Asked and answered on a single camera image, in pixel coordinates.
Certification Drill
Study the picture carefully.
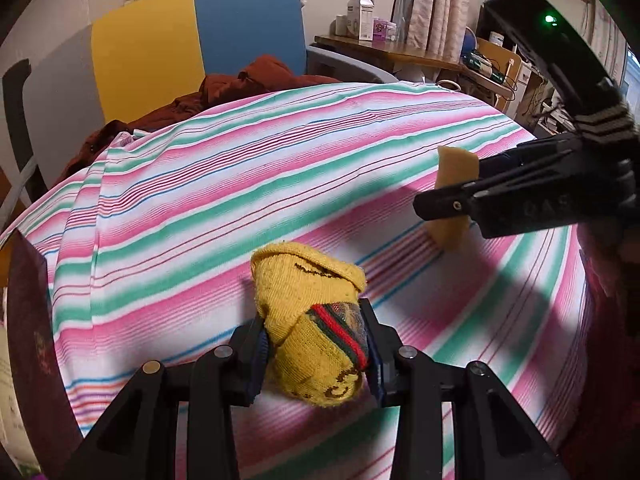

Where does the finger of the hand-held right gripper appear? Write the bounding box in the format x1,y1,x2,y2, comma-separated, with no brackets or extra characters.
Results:
477,132,587,187
413,182,482,223

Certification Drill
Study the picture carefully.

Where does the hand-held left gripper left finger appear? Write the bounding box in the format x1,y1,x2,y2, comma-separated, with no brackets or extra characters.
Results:
65,322,269,480

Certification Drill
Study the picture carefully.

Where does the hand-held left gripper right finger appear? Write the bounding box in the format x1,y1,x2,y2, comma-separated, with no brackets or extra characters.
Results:
357,300,571,480

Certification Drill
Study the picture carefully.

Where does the tan paper packet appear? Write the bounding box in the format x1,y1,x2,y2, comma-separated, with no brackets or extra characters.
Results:
429,145,480,251

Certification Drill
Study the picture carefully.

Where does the person's right hand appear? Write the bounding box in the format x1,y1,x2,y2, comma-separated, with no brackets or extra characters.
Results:
575,100,640,311

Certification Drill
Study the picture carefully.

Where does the wooden side shelf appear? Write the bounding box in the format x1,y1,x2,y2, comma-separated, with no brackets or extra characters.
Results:
462,35,556,131

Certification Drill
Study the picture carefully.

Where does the wooden desk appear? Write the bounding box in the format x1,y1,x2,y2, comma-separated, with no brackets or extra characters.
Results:
314,34,501,92

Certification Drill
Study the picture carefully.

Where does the patterned curtain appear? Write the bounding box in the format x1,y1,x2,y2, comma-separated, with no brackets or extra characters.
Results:
390,0,473,66

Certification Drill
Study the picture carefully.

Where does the pink box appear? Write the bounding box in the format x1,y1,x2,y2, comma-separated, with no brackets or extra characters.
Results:
372,19,398,43

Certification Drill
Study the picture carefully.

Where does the white box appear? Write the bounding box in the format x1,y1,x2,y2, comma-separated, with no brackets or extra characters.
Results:
346,0,376,41

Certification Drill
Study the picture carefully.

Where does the person's red clothing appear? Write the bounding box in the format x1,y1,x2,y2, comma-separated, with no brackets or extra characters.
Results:
557,260,640,480

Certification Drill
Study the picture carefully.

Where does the dark red garment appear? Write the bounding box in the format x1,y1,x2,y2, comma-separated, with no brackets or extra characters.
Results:
57,55,346,186

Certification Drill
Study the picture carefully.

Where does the white tube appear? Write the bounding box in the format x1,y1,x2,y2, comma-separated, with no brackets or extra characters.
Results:
0,160,38,221

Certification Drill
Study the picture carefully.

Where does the grey yellow blue chair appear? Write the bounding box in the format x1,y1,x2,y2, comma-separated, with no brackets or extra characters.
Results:
22,0,401,196

